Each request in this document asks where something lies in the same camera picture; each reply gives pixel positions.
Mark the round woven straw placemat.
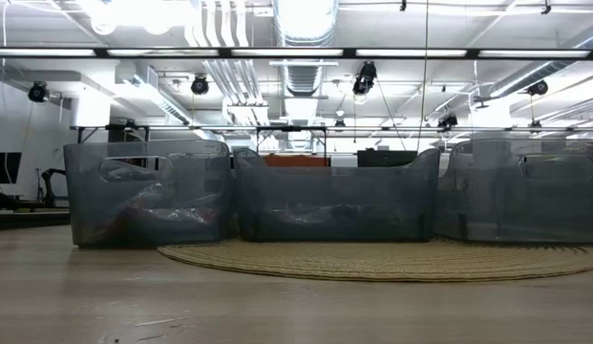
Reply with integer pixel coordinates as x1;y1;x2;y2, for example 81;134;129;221
157;237;593;283

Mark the silver horizontal rail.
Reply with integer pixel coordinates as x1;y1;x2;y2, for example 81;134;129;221
69;124;593;133

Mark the dark background table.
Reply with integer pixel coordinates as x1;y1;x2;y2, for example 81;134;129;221
0;204;72;231

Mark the dark wall monitor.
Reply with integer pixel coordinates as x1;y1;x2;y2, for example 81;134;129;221
0;151;23;185

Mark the black background monitor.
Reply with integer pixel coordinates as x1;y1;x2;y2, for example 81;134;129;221
356;149;419;168

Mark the thin hanging black cable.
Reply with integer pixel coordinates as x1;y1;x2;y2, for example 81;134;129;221
416;0;430;154

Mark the orange background partition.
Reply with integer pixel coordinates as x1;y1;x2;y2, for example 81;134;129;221
264;153;332;168

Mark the black overhead light bar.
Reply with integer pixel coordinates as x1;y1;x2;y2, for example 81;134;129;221
0;46;593;61

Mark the translucent grey plastic bin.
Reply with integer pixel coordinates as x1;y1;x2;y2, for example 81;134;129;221
62;138;233;248
436;137;593;245
232;146;442;242

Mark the silver ventilation duct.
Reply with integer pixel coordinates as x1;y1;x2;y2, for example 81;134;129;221
271;0;340;97

